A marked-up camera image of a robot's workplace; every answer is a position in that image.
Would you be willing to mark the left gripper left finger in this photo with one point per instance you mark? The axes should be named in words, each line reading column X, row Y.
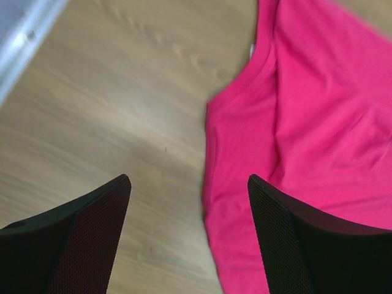
column 68, row 249

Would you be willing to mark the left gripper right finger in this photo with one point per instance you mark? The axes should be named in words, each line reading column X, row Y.
column 305, row 250

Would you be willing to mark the magenta t-shirt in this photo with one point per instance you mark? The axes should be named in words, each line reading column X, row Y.
column 311, row 114

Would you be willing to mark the aluminium table edge frame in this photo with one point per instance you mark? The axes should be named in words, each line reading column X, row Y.
column 24, row 26

